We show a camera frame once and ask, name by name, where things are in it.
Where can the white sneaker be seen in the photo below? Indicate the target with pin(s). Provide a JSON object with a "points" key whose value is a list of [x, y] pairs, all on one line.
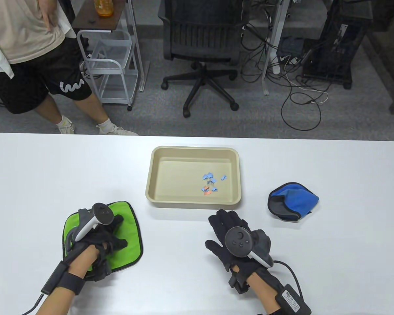
{"points": [[66, 126], [116, 128]]}

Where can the black right wrist sensor box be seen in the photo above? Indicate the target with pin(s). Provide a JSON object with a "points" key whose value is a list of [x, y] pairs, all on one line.
{"points": [[292, 300]]}

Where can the brown wooden side table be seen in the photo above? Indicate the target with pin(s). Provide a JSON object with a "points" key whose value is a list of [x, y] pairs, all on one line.
{"points": [[85, 18]]}

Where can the person's right hand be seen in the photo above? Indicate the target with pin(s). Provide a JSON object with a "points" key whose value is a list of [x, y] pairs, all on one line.
{"points": [[220, 236]]}

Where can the grey hand controller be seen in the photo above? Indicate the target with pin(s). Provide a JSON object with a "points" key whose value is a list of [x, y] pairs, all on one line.
{"points": [[103, 215], [238, 241]]}

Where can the beige plastic tray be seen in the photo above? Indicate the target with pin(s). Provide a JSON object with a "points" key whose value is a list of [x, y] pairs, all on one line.
{"points": [[177, 177]]}

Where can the black office chair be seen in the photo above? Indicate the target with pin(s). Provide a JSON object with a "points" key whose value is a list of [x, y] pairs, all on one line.
{"points": [[203, 36]]}

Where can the paper scraps from grey cloth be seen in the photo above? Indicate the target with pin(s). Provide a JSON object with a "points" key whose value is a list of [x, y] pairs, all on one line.
{"points": [[206, 177]]}

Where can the white desk leg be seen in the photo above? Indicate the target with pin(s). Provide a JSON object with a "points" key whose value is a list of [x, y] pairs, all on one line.
{"points": [[275, 32], [136, 42]]}

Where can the white metal cart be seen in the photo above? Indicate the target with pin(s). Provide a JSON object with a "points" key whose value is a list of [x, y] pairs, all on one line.
{"points": [[102, 61]]}

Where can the black computer tower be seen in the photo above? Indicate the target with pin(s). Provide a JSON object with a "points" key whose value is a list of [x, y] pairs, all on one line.
{"points": [[335, 42]]}

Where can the black left glove module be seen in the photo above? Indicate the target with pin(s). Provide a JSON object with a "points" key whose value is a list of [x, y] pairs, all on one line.
{"points": [[103, 269]]}

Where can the grey and blue hand towel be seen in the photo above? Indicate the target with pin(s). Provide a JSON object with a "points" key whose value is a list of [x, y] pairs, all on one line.
{"points": [[298, 197]]}

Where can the black glove module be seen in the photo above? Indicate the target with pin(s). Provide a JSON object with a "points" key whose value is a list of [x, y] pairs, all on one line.
{"points": [[239, 283], [103, 269]]}

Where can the black left wrist sensor box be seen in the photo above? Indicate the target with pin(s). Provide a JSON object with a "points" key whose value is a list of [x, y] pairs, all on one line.
{"points": [[54, 279]]}

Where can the orange bottle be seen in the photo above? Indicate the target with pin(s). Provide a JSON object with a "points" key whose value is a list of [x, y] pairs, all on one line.
{"points": [[104, 8]]}

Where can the grey right hand controller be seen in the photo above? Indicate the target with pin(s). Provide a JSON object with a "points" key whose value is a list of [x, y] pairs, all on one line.
{"points": [[238, 241]]}

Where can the person's left hand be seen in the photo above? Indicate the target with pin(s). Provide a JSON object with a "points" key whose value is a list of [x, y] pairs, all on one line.
{"points": [[101, 236]]}

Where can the grey left hand controller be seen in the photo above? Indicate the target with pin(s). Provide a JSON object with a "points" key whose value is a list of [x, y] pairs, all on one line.
{"points": [[103, 215]]}

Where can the green hand towel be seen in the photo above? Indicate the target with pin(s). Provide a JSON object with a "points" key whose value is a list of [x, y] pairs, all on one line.
{"points": [[131, 236]]}

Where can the black box under desk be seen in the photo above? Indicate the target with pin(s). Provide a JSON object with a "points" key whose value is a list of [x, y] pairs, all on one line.
{"points": [[290, 46]]}

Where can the black right glove module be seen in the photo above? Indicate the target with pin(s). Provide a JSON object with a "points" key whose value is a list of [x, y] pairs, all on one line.
{"points": [[239, 283]]}

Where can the black wrist sensor box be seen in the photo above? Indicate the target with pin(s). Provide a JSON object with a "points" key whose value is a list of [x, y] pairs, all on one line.
{"points": [[54, 279], [292, 300]]}

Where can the person's left forearm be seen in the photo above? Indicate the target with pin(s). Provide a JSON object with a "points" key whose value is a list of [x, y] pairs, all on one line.
{"points": [[62, 295]]}

